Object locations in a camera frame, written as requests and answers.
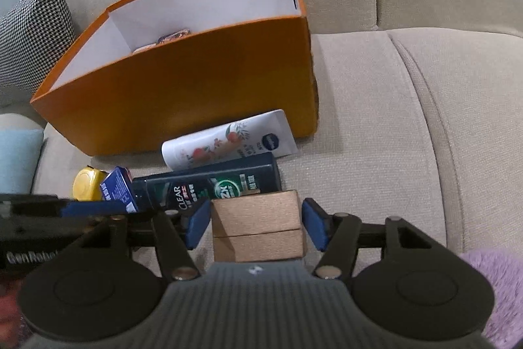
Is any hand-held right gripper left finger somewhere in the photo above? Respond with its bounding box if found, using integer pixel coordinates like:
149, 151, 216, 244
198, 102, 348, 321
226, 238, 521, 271
69, 201, 212, 281

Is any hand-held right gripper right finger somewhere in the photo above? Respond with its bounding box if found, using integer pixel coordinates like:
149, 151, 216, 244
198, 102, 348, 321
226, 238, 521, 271
301, 199, 448, 279

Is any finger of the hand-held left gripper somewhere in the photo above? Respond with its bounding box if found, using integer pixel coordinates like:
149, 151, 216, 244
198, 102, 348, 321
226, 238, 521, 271
61, 201, 137, 217

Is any small blue box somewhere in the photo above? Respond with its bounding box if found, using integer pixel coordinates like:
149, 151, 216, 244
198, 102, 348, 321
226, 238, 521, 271
100, 166, 137, 213

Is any brown cardboard box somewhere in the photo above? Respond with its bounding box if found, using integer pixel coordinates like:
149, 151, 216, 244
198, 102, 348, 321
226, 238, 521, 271
210, 189, 308, 263

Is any dark green shampoo bottle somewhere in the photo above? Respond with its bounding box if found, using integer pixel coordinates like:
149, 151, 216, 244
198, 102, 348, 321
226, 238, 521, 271
131, 152, 282, 213

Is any white floral cream tube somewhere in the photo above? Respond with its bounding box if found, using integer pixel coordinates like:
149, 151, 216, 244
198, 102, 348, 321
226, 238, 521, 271
161, 109, 299, 171

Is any orange storage box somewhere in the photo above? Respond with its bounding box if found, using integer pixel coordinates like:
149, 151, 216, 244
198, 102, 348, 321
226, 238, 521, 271
29, 0, 319, 157

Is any light blue pillow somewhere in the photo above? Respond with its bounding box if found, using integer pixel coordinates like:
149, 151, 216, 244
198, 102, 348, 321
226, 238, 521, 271
0, 128, 45, 194

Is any beige sofa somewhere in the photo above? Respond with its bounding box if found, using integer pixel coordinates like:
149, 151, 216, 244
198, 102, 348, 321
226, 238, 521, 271
0, 0, 523, 349

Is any houndstooth pillow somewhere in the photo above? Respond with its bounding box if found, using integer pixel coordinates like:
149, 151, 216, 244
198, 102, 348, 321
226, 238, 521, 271
0, 0, 78, 106

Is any printed figure card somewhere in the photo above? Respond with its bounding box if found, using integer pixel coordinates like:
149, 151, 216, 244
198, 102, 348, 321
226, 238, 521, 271
156, 29, 191, 46

